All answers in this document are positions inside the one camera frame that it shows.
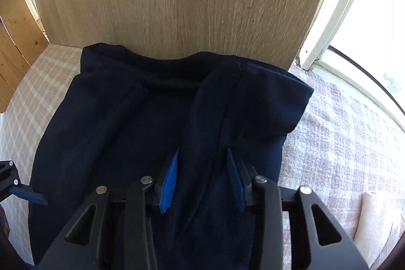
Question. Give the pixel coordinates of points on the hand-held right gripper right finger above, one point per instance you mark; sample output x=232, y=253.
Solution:
x=235, y=184

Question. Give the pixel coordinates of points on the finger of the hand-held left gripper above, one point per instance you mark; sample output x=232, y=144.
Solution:
x=28, y=195

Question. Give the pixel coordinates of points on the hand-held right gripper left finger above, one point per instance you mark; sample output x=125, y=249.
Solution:
x=169, y=184

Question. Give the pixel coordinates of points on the navy blue sweatshirt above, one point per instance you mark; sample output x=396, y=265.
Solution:
x=142, y=115

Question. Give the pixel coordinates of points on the pink plaid cloth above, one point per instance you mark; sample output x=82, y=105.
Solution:
x=332, y=146

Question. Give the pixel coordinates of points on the cream buttoned shirt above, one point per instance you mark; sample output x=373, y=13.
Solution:
x=376, y=219

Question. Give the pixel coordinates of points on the pine plank board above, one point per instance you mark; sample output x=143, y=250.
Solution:
x=15, y=45

